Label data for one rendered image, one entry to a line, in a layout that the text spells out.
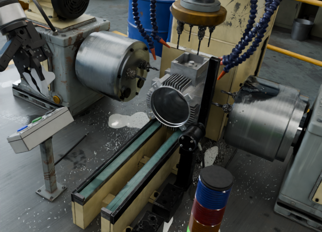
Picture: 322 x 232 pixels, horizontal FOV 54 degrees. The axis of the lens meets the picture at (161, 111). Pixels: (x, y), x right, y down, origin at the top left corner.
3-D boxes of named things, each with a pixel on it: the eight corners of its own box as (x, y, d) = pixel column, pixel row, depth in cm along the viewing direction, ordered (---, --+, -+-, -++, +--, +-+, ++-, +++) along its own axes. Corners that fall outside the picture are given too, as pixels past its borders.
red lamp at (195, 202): (199, 196, 64) (202, 180, 62) (226, 209, 62) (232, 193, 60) (186, 216, 60) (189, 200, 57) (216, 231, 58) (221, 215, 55)
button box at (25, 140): (61, 124, 99) (52, 109, 97) (74, 120, 95) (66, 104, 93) (15, 154, 86) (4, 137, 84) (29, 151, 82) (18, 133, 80)
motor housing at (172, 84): (168, 98, 135) (174, 56, 124) (210, 113, 128) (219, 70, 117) (143, 120, 119) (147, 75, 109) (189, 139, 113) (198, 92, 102)
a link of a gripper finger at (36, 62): (48, 77, 89) (32, 48, 86) (44, 79, 88) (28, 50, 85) (39, 81, 91) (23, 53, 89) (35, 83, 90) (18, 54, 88)
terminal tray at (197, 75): (182, 68, 125) (185, 51, 121) (207, 76, 121) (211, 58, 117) (168, 79, 116) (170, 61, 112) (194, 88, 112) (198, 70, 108)
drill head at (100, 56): (89, 67, 153) (87, 15, 139) (155, 91, 139) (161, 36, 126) (50, 87, 134) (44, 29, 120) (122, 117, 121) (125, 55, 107)
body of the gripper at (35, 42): (55, 56, 93) (34, 17, 89) (32, 67, 86) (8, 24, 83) (40, 63, 97) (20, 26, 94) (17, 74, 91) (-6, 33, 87)
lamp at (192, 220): (195, 211, 67) (199, 196, 64) (222, 224, 65) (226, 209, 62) (183, 231, 62) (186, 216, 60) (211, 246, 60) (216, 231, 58)
